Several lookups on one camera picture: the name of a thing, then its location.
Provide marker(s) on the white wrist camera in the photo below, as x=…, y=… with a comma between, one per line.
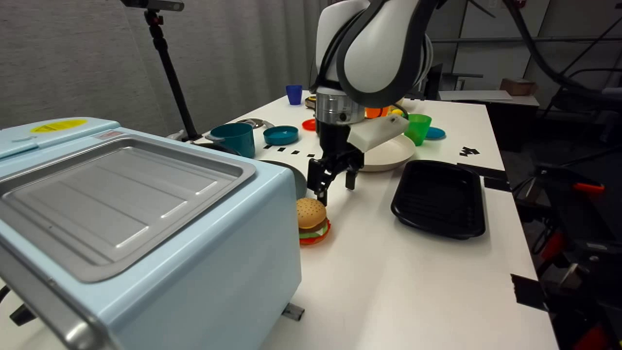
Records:
x=379, y=130

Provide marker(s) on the beige round plate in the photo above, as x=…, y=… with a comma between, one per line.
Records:
x=391, y=156

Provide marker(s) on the brown cardboard box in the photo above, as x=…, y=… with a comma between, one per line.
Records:
x=517, y=86

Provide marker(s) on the light blue toaster oven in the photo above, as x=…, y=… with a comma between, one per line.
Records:
x=195, y=272

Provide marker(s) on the orange plastic cup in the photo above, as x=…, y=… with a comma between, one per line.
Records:
x=375, y=113

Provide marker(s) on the grey background table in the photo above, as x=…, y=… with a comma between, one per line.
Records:
x=486, y=97

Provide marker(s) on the teal plastic saucer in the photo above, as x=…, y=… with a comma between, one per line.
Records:
x=438, y=134

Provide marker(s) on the black chair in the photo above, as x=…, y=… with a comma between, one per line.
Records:
x=576, y=111

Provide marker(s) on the teal plastic bowl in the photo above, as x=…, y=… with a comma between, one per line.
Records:
x=280, y=136

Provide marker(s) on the red plastic saucer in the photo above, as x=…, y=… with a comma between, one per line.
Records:
x=307, y=125

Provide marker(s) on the dark blue plastic cup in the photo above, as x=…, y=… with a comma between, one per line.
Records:
x=294, y=95

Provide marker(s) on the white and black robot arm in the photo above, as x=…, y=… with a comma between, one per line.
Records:
x=381, y=45

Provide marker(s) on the black tripod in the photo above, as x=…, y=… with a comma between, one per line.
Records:
x=169, y=70

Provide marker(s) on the teal plastic mug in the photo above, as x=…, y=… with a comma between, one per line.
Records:
x=235, y=140

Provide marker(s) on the yellow toy corn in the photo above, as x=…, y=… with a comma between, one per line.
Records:
x=395, y=111

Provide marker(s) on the black and yellow tape roll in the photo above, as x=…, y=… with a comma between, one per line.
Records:
x=309, y=101

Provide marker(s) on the black rectangular tray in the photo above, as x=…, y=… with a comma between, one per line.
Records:
x=439, y=196

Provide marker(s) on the toy burger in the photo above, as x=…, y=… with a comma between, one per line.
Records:
x=311, y=216

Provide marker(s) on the grey curtain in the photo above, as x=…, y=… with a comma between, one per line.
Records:
x=64, y=64

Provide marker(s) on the black tape patch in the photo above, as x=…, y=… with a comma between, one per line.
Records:
x=486, y=177
x=529, y=292

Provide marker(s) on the silver metal dish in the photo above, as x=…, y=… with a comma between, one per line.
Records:
x=255, y=123

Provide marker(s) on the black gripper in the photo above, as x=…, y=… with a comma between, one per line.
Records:
x=334, y=146

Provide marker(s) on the green plastic cup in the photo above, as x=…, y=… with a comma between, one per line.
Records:
x=420, y=128

